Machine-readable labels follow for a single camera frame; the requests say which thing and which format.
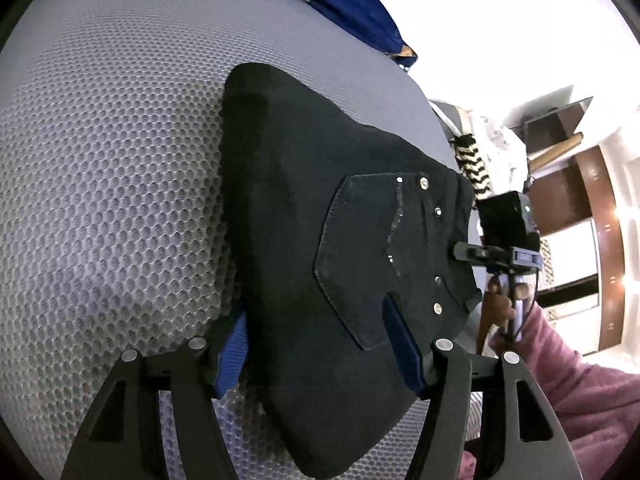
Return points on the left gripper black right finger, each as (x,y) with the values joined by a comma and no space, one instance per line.
(491,408)

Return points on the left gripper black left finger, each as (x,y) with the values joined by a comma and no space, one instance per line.
(121,436)

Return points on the black denim pants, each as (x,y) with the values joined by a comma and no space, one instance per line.
(325,217)

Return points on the person's right hand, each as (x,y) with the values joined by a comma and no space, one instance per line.
(499,308)

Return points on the brown wooden wardrobe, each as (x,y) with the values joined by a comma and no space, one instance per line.
(575,209)

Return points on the grey mesh mattress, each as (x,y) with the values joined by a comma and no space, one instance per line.
(111,228)

